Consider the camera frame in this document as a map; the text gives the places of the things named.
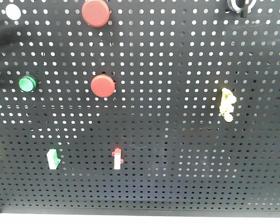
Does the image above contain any black perforated pegboard panel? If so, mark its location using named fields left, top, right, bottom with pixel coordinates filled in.
left=0, top=0, right=280, bottom=217

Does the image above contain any red push button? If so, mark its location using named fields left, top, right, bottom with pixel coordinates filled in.
left=90, top=74, right=115, bottom=98
left=82, top=0, right=110, bottom=28

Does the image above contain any white standing desk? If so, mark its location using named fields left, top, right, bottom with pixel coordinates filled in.
left=0, top=213, right=280, bottom=224

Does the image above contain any white green rocker switch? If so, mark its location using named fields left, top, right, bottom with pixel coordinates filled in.
left=46, top=149, right=61, bottom=170

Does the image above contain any upper red push button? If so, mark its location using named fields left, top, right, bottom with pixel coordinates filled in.
left=82, top=0, right=110, bottom=28

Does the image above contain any yellow toggle switch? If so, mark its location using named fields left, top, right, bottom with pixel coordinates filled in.
left=219, top=88, right=237, bottom=123

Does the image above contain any green push button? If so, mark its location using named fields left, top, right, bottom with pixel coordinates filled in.
left=18, top=75, right=37, bottom=92

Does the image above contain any white red rocker switch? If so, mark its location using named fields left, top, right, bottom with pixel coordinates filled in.
left=112, top=148, right=124, bottom=170

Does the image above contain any white round panel plug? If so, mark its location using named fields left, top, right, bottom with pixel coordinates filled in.
left=5, top=4, right=21, bottom=21

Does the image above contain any lower red push button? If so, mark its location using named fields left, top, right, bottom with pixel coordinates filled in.
left=90, top=74, right=115, bottom=98

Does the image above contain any black rotary selector switch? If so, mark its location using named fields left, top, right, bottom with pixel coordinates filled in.
left=227, top=0, right=257, bottom=18

